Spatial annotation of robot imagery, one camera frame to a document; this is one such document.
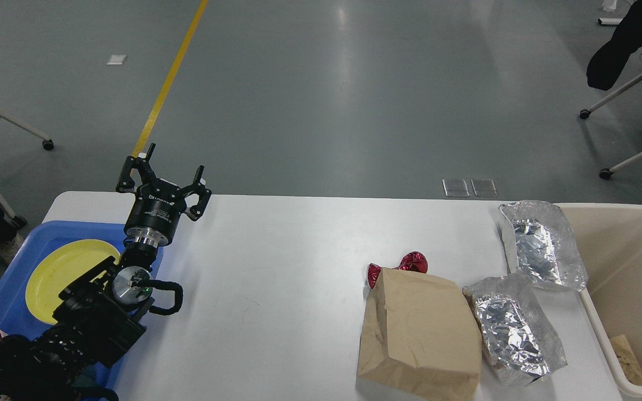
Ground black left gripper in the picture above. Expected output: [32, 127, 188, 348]
[115, 143, 212, 248]

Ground yellow plastic plate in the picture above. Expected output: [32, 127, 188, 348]
[25, 239, 121, 325]

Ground clear plastic bag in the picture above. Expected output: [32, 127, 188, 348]
[498, 200, 589, 294]

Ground brown paper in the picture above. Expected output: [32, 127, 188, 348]
[609, 334, 635, 360]
[616, 357, 642, 386]

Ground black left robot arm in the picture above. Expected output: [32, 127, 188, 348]
[0, 144, 212, 400]

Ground red foil wrapper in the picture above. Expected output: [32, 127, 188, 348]
[367, 251, 429, 289]

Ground metal floor plate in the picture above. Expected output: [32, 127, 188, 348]
[441, 178, 499, 198]

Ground brown paper bag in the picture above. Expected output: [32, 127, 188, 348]
[357, 268, 483, 400]

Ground crumpled aluminium foil sheet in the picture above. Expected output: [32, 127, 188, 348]
[462, 273, 568, 387]

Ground beige plastic bin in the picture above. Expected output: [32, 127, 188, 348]
[560, 203, 642, 399]

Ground brown paper in bin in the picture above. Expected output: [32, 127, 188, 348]
[609, 334, 635, 360]

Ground white chair with black coat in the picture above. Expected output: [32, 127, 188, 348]
[579, 0, 642, 180]

